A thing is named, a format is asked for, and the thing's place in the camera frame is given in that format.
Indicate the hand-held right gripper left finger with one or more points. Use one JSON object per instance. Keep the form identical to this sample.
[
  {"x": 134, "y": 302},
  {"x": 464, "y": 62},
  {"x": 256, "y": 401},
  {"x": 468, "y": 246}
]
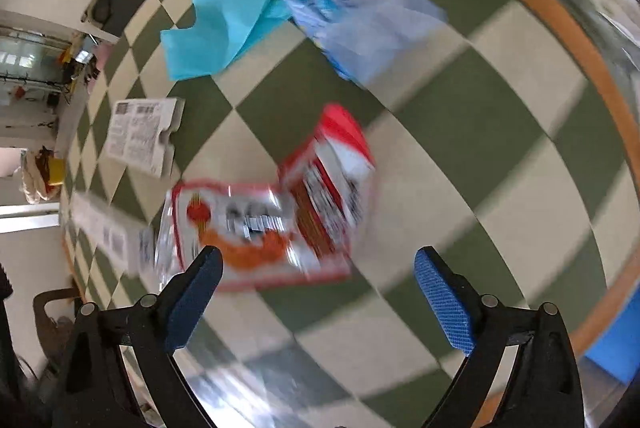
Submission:
[{"x": 192, "y": 295}]

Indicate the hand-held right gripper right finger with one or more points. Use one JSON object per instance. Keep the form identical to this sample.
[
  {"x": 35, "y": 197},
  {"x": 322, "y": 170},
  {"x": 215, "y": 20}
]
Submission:
[{"x": 445, "y": 303}]

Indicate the red white snack wrapper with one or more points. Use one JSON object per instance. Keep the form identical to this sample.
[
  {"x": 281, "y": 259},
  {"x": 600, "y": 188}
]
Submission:
[{"x": 300, "y": 208}]

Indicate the checkered table mat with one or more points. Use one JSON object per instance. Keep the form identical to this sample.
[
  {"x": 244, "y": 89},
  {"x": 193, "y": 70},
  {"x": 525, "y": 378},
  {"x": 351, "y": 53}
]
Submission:
[{"x": 400, "y": 168}]

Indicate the brown chair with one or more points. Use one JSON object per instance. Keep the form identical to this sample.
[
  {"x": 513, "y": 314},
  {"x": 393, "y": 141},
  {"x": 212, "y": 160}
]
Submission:
[{"x": 52, "y": 323}]

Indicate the white printed flat carton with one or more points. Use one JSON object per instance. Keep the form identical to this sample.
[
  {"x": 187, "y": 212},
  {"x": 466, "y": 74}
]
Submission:
[{"x": 142, "y": 133}]

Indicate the cyan plastic wrapper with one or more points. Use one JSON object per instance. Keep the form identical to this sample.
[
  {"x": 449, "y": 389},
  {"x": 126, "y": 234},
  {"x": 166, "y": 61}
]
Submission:
[{"x": 235, "y": 3}]

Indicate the blue white plastic bag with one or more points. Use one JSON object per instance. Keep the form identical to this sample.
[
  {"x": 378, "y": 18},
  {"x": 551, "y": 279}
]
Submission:
[{"x": 360, "y": 13}]

